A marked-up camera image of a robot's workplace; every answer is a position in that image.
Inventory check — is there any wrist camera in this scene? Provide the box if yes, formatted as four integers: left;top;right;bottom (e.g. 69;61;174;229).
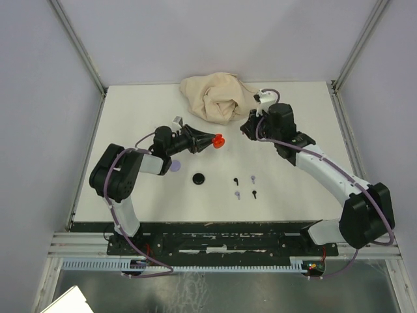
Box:
253;89;280;116
172;116;183;128

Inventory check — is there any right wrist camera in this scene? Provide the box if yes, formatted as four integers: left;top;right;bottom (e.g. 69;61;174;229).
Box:
253;89;280;116

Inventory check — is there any right aluminium frame post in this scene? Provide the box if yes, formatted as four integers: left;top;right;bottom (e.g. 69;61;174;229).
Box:
332;0;392;94

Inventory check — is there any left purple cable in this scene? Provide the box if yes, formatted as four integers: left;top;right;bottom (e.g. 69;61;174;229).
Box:
104;130;173;280

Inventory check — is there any left aluminium frame post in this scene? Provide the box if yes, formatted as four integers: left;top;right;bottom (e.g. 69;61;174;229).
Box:
48;0;108;96

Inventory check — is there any blue cable duct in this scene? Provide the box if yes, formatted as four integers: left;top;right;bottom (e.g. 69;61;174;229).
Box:
61;257;310;272

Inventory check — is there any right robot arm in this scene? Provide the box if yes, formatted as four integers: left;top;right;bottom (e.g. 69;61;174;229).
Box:
240;103;395;255

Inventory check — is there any black charging case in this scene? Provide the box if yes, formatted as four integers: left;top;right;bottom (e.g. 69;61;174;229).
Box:
192;173;205;185

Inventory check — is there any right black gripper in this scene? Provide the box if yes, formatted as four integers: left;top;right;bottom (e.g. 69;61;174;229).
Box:
240;107;280;143

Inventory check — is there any purple cable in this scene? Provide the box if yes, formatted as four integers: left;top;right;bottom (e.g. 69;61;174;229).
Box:
255;87;395;281
104;130;173;280

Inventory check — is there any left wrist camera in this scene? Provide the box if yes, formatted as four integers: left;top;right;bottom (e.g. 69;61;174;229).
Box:
172;116;183;128

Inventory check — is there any aluminium frame post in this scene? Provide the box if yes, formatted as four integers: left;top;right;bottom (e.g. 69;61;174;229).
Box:
48;0;108;96
332;0;392;94

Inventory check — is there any purple charging case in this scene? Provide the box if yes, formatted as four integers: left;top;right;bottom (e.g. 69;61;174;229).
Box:
169;160;181;172

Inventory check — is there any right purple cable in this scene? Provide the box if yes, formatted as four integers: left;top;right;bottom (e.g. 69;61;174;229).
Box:
255;87;395;281

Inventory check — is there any white paper sheet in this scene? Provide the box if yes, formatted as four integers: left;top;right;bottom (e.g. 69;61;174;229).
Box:
42;286;93;313

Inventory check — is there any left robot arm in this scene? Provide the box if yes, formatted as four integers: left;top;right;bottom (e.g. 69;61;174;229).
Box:
89;125;225;254

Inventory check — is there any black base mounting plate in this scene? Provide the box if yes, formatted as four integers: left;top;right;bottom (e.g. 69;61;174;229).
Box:
106;222;339;267

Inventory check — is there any red charging case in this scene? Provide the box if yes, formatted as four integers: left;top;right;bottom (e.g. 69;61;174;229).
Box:
212;134;225;149

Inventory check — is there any beige crumpled cloth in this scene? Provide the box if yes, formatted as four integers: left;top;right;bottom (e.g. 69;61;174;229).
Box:
179;72;259;125

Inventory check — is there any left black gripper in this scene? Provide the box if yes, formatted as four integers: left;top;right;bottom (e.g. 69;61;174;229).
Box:
167;124;216;157

